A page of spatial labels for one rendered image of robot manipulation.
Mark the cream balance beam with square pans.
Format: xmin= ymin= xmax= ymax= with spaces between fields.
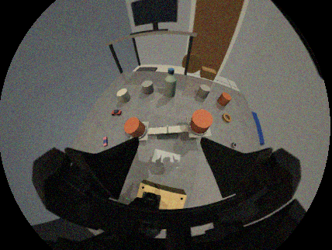
xmin=139 ymin=118 xmax=211 ymax=141

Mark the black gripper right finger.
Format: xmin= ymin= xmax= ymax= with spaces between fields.
xmin=200 ymin=137 xmax=273 ymax=198

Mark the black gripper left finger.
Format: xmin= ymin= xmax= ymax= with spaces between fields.
xmin=64 ymin=137 xmax=139 ymax=200

